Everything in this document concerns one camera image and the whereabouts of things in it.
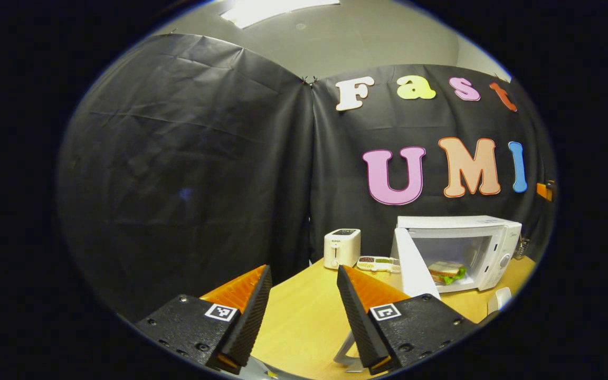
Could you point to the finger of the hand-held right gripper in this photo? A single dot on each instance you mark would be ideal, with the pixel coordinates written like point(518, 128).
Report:
point(545, 191)

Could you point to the white microwave oven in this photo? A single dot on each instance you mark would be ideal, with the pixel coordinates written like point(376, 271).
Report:
point(494, 237)

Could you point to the white plastic stand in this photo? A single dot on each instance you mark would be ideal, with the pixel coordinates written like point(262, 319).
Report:
point(345, 351)

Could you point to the white compartment spice box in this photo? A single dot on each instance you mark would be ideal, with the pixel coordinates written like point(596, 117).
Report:
point(378, 264)

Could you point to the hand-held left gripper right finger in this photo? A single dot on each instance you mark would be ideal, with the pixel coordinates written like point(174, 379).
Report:
point(359, 322)

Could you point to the toast and lettuce sandwich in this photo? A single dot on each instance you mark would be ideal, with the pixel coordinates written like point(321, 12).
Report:
point(446, 270)

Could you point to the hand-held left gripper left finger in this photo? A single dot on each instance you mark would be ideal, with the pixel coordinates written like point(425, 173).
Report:
point(248, 322)

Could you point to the white toaster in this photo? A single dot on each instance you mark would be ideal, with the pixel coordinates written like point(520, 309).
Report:
point(342, 248)

